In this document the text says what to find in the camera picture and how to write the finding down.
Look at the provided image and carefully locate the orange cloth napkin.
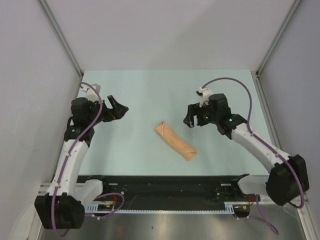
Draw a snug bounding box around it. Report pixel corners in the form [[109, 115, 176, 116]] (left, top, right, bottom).
[[155, 121, 197, 161]]

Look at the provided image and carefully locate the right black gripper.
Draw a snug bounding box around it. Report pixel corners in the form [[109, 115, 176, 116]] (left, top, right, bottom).
[[183, 99, 219, 128]]

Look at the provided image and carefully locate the right aluminium side rail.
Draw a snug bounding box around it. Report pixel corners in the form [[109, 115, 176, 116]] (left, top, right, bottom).
[[251, 71, 283, 150]]

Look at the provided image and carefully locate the left aluminium frame post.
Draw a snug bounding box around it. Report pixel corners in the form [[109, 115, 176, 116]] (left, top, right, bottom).
[[36, 0, 84, 79]]

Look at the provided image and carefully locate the grey slotted cable duct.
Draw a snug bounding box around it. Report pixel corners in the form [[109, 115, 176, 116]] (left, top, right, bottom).
[[85, 202, 251, 216]]

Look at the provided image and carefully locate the purple cable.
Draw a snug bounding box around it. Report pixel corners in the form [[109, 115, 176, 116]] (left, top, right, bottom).
[[201, 77, 306, 236], [51, 81, 125, 238]]

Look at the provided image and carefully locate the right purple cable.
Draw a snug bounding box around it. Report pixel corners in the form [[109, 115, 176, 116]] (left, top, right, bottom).
[[201, 77, 306, 236]]

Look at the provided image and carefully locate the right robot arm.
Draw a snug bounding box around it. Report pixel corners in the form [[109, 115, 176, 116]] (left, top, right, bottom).
[[183, 88, 310, 206]]

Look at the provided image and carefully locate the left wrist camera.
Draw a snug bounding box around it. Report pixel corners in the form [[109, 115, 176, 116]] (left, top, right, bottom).
[[80, 84, 101, 102]]

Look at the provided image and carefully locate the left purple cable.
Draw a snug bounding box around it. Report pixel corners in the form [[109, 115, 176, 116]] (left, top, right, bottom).
[[51, 81, 125, 238]]

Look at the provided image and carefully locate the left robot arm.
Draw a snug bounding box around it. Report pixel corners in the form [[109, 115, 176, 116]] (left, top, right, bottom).
[[34, 95, 129, 230]]

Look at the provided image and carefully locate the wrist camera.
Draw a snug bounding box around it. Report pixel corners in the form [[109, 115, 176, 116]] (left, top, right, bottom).
[[196, 87, 213, 108], [80, 84, 101, 102]]

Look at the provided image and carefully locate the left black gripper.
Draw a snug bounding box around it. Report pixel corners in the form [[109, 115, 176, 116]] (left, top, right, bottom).
[[87, 95, 128, 126]]

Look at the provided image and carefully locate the right aluminium frame post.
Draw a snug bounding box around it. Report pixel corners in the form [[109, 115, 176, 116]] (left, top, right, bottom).
[[255, 0, 304, 78]]

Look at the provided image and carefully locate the aluminium frame post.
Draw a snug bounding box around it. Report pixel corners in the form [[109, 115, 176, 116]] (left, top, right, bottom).
[[255, 0, 304, 78], [36, 0, 84, 79]]

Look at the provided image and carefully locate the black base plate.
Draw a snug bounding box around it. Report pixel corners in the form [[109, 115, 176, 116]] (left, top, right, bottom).
[[77, 175, 257, 210]]

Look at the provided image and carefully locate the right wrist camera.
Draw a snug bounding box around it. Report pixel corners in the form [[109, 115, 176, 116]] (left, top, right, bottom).
[[196, 87, 213, 108]]

